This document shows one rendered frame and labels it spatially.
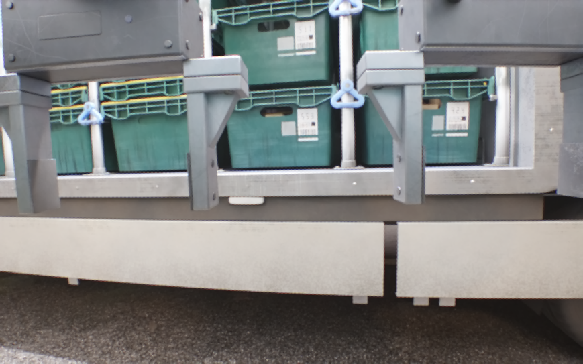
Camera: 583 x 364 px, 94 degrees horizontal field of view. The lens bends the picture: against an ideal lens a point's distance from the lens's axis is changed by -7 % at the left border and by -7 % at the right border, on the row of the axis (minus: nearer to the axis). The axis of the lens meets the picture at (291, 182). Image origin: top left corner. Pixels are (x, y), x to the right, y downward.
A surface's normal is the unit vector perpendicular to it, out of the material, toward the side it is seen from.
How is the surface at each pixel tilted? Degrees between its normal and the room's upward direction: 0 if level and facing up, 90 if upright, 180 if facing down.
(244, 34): 94
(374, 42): 91
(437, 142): 91
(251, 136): 91
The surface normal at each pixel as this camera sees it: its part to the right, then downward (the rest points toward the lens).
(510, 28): -0.02, 0.09
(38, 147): 1.00, -0.03
